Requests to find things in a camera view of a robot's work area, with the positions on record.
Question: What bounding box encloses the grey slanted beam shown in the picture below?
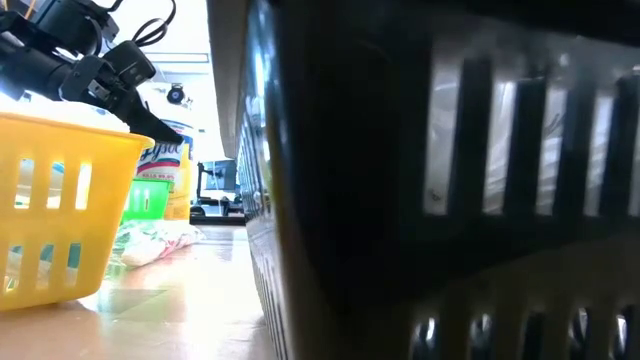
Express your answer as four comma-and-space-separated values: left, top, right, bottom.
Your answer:
205, 0, 251, 160

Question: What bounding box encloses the yellow plastic basket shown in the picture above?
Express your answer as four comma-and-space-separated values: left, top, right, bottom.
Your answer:
0, 112, 155, 312

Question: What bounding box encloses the green plastic basket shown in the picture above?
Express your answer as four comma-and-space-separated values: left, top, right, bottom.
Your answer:
121, 177, 175, 225

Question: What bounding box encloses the yellow Lysol wipes canister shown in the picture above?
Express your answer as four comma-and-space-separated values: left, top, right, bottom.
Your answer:
134, 118, 197, 223

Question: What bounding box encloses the black aluminium table frame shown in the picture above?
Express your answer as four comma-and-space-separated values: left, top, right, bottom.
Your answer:
189, 213, 247, 227

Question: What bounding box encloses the red white bagged toothbrush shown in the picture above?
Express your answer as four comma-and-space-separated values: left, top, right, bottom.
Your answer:
112, 219, 207, 269

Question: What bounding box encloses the clear bag of cotton balls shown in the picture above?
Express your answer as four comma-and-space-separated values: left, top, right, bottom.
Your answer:
482, 79, 619, 217
423, 64, 462, 216

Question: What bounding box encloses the black plastic basket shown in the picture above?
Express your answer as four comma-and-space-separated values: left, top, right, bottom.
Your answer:
234, 0, 640, 360

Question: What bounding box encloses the monitor on stand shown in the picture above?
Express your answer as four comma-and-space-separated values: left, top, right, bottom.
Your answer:
193, 159, 245, 217

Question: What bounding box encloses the black round fixture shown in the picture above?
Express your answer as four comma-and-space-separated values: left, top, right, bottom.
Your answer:
165, 83, 188, 107

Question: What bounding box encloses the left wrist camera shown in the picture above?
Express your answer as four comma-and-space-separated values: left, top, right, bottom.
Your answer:
102, 39, 157, 90

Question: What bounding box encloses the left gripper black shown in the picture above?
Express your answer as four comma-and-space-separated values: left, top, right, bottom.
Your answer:
59, 54, 185, 146

